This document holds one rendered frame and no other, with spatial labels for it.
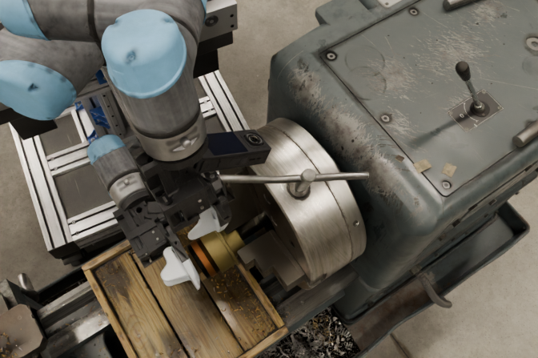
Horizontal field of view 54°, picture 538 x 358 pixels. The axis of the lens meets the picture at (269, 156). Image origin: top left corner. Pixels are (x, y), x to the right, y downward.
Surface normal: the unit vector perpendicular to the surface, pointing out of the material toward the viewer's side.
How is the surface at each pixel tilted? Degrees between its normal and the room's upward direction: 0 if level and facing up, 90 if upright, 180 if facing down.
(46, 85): 48
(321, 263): 65
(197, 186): 13
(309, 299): 0
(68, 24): 69
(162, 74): 74
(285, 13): 0
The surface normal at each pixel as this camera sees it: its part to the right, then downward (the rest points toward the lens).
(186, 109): 0.77, 0.45
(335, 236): 0.46, 0.29
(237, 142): 0.36, -0.76
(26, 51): 0.04, -0.47
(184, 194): -0.09, -0.62
